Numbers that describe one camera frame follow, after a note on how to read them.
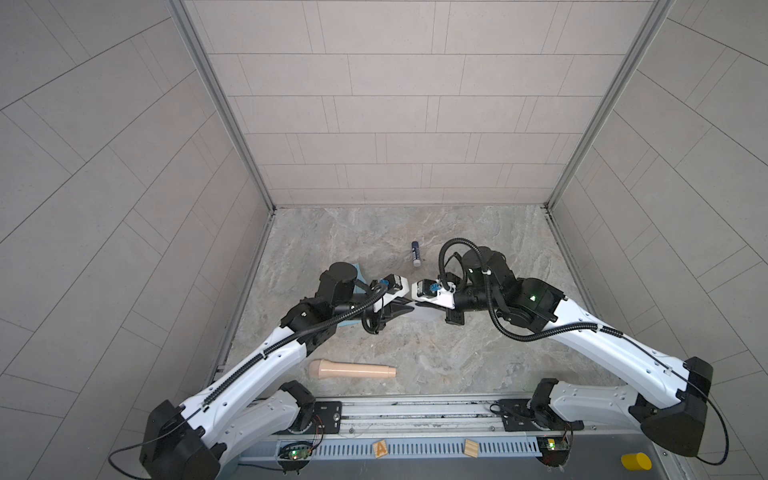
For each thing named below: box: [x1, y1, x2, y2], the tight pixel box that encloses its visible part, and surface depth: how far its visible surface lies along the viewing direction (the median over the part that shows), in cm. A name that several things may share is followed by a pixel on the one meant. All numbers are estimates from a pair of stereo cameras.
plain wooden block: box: [464, 439, 479, 458], surface depth 68 cm
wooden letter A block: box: [373, 440, 388, 459], surface depth 68 cm
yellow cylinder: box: [621, 452, 653, 471], surface depth 63 cm
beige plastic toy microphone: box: [309, 359, 397, 380], surface depth 78 cm
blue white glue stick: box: [411, 240, 421, 268], surface depth 101 cm
